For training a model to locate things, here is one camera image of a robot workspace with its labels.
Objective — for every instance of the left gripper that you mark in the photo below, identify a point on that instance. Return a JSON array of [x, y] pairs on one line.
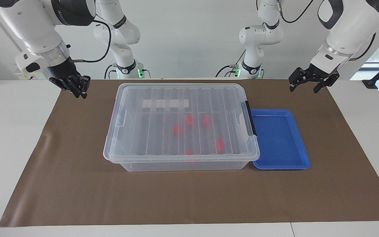
[[319, 72]]

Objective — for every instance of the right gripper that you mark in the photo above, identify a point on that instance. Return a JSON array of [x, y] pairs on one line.
[[61, 70]]

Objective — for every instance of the black box latch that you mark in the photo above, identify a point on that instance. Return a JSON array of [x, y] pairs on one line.
[[250, 118]]

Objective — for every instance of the red block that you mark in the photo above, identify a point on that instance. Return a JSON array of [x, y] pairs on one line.
[[220, 145], [206, 122], [189, 153], [189, 119], [178, 129]]

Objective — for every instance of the clear plastic box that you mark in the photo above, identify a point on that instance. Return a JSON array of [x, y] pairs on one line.
[[183, 166]]

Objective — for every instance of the blue plastic tray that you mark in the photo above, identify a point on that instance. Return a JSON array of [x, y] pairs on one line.
[[280, 141]]

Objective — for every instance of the clear plastic lid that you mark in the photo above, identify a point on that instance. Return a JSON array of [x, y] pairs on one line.
[[163, 131]]

